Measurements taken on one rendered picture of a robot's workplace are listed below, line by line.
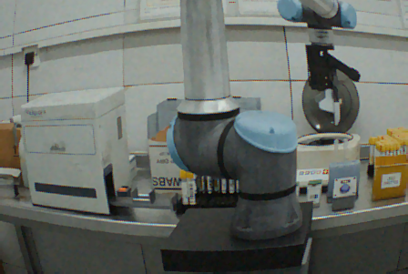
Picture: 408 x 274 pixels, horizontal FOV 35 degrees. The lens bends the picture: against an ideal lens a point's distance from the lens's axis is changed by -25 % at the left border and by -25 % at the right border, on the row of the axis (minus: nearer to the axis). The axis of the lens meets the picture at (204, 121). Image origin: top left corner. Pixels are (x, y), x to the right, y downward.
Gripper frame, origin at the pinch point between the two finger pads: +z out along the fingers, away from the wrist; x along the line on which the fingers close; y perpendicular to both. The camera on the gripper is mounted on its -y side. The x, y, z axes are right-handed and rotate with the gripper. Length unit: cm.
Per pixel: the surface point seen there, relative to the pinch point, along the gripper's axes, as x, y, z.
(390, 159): -0.8, -20.0, 12.4
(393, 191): 12.1, -19.6, 19.1
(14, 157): -35, 103, 13
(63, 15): -63, 86, -34
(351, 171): 2.3, -5.3, 13.4
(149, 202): 5, 47, 17
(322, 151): -15.4, 2.4, 10.6
